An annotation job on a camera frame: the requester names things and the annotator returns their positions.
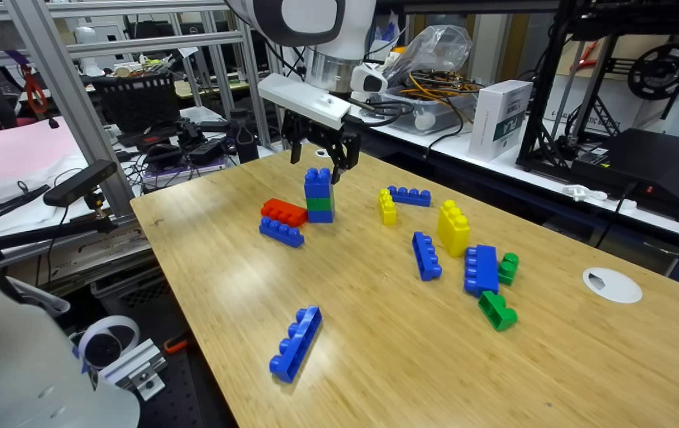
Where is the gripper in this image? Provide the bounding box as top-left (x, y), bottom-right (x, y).
top-left (282, 111), bottom-right (365, 185)

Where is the red block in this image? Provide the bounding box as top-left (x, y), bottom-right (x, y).
top-left (260, 198), bottom-right (309, 228)

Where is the small yellow block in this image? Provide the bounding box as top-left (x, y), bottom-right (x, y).
top-left (377, 188), bottom-right (398, 226)

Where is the large yellow block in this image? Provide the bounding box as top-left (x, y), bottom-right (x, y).
top-left (436, 199), bottom-right (471, 258)

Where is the long blue block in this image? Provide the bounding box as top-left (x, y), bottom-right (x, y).
top-left (268, 305), bottom-right (323, 384)

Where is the wide blue block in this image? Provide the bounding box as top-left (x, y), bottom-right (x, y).
top-left (463, 244), bottom-right (500, 298)

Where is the heap of black gear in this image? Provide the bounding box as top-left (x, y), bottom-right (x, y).
top-left (115, 108), bottom-right (262, 181)

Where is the clear plastic bag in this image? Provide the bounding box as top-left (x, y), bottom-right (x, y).
top-left (382, 24), bottom-right (473, 85)

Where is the white cardboard box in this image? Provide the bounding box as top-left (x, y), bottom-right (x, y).
top-left (467, 79), bottom-right (535, 163)

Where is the black mesh basket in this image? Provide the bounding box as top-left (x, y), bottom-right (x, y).
top-left (90, 71), bottom-right (182, 134)

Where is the small white plastic part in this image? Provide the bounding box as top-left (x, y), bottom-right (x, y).
top-left (562, 184), bottom-right (609, 203)

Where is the white tape roll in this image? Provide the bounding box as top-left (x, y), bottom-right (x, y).
top-left (77, 314), bottom-right (142, 374)

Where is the pink sheet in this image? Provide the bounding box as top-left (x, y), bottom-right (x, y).
top-left (0, 115), bottom-right (82, 190)

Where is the black 3d printer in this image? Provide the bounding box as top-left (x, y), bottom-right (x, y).
top-left (515, 0), bottom-right (679, 225)

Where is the black filament spool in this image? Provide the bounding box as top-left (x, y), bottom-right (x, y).
top-left (627, 42), bottom-right (679, 102)

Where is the clear bin of cables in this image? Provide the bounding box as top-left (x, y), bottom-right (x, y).
top-left (375, 70), bottom-right (484, 137)

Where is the camera on mount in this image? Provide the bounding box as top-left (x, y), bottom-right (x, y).
top-left (0, 159), bottom-right (120, 251)

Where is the aluminium frame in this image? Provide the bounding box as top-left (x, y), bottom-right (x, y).
top-left (0, 0), bottom-right (284, 218)

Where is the aluminium bracket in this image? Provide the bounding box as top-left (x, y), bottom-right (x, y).
top-left (100, 338), bottom-right (168, 402)

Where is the black cable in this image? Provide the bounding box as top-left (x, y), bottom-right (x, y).
top-left (594, 180), bottom-right (639, 249)

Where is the white cable grommet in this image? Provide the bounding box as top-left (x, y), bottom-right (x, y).
top-left (581, 267), bottom-right (644, 304)

